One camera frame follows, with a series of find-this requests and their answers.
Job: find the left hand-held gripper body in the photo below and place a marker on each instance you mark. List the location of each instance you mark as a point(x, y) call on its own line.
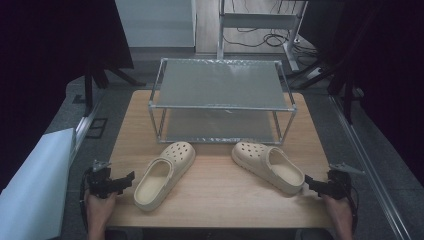
point(100, 183)

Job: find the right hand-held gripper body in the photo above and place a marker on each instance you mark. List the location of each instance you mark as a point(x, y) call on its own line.
point(338, 185)

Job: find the beige foam clog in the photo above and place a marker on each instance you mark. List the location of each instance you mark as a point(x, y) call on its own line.
point(253, 155)
point(176, 156)

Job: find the grey metal shoe rack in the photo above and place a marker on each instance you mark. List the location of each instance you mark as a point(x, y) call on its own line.
point(220, 83)

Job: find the white board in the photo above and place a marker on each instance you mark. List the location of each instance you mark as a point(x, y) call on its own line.
point(36, 186)

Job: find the black stand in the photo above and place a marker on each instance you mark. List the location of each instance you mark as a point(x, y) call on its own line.
point(348, 96)
point(88, 90)

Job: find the dark curtain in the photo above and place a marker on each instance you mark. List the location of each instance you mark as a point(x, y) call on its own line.
point(390, 83)
point(43, 66)

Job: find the white cabinet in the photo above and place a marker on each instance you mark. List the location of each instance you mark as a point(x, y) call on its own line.
point(156, 23)

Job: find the aluminium floor rail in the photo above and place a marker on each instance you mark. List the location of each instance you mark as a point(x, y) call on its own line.
point(370, 170)
point(83, 125)

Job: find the white metal desk frame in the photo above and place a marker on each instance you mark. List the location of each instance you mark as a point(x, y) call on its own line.
point(258, 20)

